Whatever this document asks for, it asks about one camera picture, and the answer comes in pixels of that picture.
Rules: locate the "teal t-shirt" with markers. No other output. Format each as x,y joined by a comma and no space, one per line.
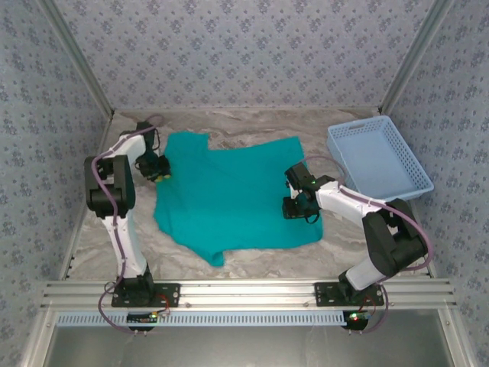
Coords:
229,199

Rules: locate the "light blue plastic basket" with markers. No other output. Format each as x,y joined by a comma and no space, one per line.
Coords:
382,160

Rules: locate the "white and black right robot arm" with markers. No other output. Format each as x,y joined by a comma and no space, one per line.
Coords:
344,199

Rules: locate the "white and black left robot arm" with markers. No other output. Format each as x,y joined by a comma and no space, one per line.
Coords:
126,244

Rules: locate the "grey metal panel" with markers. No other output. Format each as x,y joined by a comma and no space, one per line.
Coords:
248,348

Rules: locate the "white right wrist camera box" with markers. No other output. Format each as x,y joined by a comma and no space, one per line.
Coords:
292,193

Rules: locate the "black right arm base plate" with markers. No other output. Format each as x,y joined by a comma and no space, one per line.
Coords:
322,296

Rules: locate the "aluminium mounting rail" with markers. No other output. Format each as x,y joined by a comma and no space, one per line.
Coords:
248,294

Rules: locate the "aluminium table side rail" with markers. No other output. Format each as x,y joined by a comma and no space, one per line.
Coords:
431,271
77,237

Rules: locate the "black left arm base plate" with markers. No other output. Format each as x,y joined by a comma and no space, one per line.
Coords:
173,296

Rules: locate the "aluminium frame post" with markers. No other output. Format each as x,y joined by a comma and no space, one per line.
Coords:
78,57
412,57

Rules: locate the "short aluminium frame leg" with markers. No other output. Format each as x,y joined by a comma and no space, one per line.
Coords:
456,340
36,340

